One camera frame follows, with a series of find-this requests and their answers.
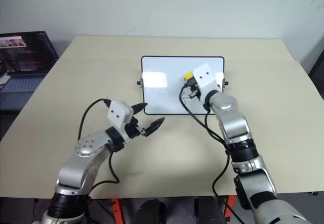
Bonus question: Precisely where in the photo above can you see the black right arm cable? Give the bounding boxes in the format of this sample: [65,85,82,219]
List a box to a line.
[178,81,245,224]

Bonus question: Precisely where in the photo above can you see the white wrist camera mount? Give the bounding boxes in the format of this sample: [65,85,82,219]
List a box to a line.
[106,100,134,143]
[192,63,222,101]

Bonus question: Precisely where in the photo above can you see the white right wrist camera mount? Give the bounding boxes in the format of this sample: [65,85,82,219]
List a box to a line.
[192,63,222,101]

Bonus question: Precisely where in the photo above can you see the black framed small whiteboard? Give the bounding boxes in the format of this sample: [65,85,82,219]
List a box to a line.
[137,55,229,115]

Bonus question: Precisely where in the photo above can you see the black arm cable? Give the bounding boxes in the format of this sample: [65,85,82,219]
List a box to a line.
[78,98,121,224]
[178,81,245,224]

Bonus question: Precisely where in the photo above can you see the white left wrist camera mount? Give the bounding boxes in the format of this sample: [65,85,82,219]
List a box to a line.
[106,100,134,143]

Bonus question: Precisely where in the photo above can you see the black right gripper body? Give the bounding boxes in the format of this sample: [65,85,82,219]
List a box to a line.
[186,80,204,101]

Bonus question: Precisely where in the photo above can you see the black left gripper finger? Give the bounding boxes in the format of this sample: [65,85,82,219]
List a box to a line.
[131,102,148,115]
[140,117,166,137]

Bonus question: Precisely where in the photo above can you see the dark rounded shape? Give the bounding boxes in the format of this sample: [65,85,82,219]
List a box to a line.
[133,198,167,224]
[194,196,227,224]

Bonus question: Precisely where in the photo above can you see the dark cabinet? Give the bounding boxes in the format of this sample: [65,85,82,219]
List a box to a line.
[307,40,324,83]

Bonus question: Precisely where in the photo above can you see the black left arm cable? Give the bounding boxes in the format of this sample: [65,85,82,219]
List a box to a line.
[78,98,121,224]

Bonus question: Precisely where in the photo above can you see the orange table frame leg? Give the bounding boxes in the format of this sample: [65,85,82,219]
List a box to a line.
[223,195,235,224]
[110,198,125,224]

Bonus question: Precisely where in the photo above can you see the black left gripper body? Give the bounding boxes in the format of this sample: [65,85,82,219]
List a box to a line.
[124,116,143,139]

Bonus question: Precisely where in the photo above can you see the open grey laptop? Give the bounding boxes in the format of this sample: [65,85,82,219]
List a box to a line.
[0,31,59,95]

